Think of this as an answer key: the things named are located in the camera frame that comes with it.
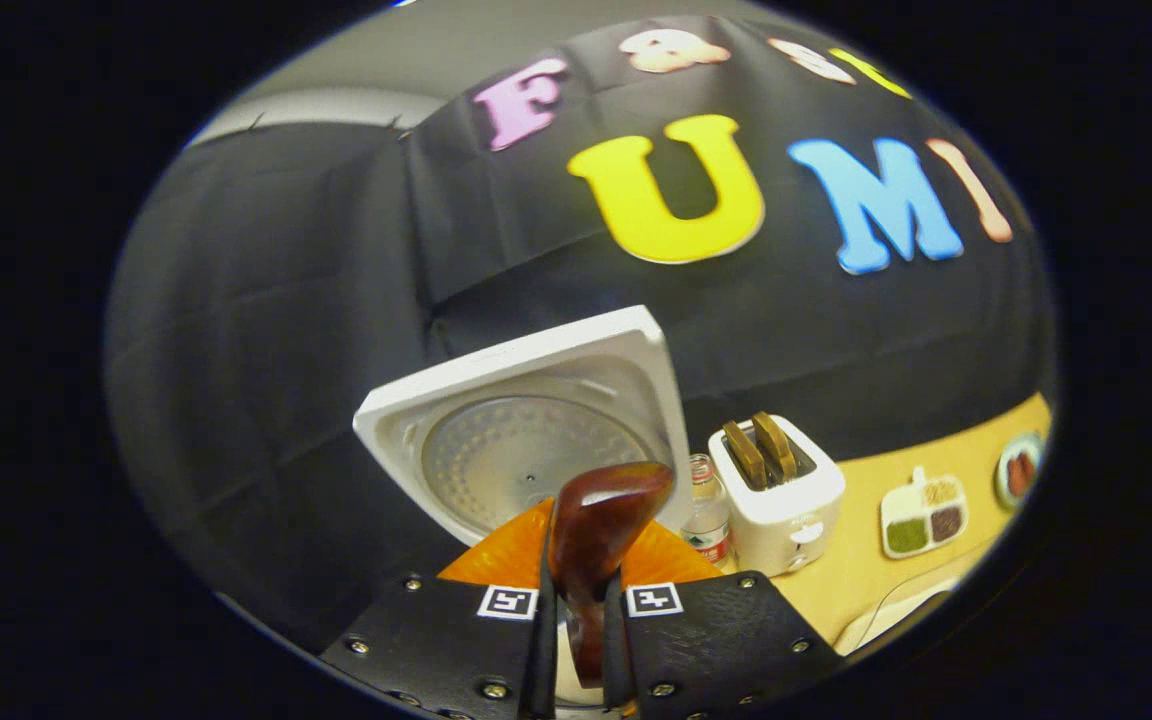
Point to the black backdrop cloth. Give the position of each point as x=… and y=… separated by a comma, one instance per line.
x=286, y=300

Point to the pale green plate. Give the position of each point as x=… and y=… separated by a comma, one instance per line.
x=1004, y=490

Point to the brown toast slice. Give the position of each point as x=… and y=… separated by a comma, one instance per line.
x=744, y=455
x=776, y=445

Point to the white rice cooker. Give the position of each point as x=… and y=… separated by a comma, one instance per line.
x=516, y=450

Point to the clear plastic water bottle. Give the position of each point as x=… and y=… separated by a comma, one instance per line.
x=708, y=520

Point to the white divided bean dish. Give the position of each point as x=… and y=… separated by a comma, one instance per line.
x=921, y=515

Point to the white toaster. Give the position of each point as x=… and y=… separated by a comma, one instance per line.
x=786, y=525

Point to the red meat piece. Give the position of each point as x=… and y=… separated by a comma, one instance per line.
x=1021, y=475

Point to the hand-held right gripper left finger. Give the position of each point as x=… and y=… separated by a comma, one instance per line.
x=436, y=640

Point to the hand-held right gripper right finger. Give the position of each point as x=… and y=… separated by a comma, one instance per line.
x=716, y=640

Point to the brown wooden spoon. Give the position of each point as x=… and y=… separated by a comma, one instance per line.
x=596, y=520

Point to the clear box of white rice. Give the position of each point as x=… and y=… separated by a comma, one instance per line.
x=886, y=620

